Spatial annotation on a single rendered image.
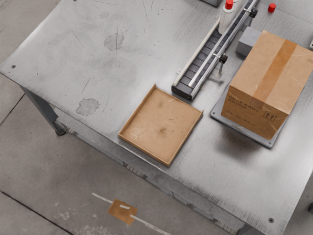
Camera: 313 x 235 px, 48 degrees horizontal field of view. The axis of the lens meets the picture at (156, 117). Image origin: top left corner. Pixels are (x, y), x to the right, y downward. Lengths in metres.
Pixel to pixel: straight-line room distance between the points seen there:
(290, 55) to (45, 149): 1.74
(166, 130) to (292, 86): 0.56
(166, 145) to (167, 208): 0.84
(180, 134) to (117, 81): 0.40
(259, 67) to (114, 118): 0.67
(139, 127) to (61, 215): 1.04
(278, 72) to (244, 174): 0.44
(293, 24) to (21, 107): 1.91
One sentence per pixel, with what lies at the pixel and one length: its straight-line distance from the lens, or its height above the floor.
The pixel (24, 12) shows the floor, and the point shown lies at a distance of 3.28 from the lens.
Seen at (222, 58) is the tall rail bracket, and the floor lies 0.97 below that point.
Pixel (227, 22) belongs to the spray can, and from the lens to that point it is 1.71.
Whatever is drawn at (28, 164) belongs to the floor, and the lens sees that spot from 2.57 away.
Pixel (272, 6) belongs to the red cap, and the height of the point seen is 0.86.
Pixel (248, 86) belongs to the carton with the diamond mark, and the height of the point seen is 1.12.
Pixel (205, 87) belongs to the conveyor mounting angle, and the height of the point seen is 0.83.
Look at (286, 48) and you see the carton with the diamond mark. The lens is 1.50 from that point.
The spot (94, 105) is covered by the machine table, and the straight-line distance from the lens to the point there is 1.66.
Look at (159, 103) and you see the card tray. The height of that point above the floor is 0.83.
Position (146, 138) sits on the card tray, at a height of 0.83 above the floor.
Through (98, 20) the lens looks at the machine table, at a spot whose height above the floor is 0.83.
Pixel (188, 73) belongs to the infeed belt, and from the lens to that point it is 1.65.
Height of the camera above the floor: 2.28
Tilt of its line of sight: 66 degrees down
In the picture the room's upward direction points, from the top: 5 degrees counter-clockwise
